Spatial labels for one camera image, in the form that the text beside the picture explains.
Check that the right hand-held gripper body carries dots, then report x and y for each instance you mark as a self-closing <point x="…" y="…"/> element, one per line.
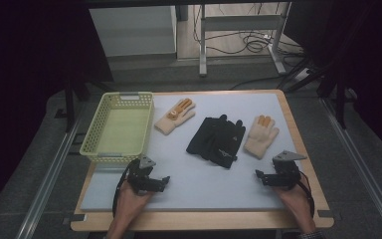
<point x="286" y="169"/>

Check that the black glove with white logo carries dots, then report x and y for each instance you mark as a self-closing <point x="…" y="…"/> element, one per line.
<point x="227" y="142"/>

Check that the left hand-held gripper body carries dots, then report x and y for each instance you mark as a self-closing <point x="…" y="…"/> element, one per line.
<point x="141" y="174"/>

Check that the beige knit glove with bear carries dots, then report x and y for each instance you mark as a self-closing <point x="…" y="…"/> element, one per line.
<point x="175" y="118"/>

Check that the person's left hand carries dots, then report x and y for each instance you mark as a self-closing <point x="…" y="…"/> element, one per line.
<point x="131" y="200"/>

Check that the black tape piece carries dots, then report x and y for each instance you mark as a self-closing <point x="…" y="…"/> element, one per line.
<point x="78" y="218"/>
<point x="325" y="214"/>

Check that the white cabinet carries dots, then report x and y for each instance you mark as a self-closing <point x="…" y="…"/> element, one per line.
<point x="132" y="31"/>

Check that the black stand leg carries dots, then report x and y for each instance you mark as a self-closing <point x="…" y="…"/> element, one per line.
<point x="69" y="106"/>
<point x="341" y="106"/>

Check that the aluminium floor rail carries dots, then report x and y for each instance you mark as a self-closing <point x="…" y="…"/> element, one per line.
<point x="361" y="159"/>
<point x="46" y="186"/>

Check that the light green plastic basket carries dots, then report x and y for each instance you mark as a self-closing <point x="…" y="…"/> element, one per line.
<point x="122" y="132"/>

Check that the person's right hand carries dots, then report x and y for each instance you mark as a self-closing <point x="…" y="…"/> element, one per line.
<point x="293" y="200"/>

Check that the light blue table mat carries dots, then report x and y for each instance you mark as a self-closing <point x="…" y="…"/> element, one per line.
<point x="195" y="186"/>

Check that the dark curtain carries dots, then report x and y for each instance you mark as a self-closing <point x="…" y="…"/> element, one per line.
<point x="23" y="66"/>
<point x="361" y="49"/>

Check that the white metal desk frame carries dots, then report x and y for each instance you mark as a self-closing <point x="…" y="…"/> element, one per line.
<point x="242" y="23"/>

